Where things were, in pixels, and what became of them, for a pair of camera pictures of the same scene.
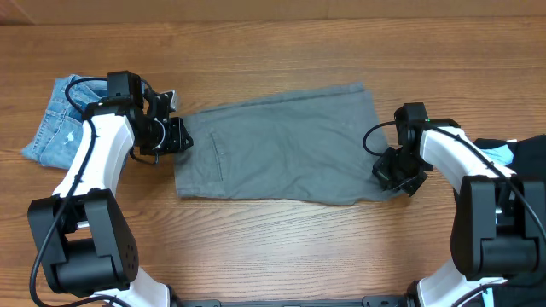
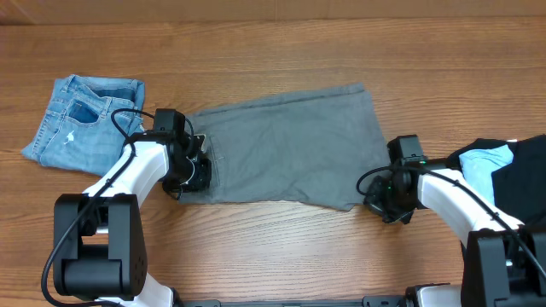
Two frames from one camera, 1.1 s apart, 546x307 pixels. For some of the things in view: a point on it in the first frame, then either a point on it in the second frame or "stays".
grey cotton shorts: [304, 146] stays
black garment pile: [529, 156] stays
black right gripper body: [401, 170] → [386, 200]
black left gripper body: [162, 137] → [191, 176]
